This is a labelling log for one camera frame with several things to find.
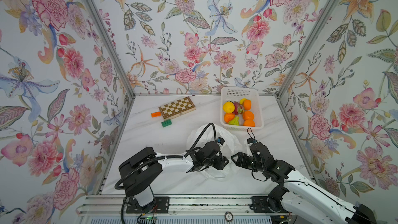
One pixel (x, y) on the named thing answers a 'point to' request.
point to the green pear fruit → (235, 121)
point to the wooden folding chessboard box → (176, 108)
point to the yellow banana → (242, 100)
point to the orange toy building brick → (156, 114)
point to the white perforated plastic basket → (256, 108)
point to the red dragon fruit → (238, 108)
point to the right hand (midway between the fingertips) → (233, 158)
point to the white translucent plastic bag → (230, 145)
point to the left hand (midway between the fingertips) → (227, 163)
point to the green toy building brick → (167, 123)
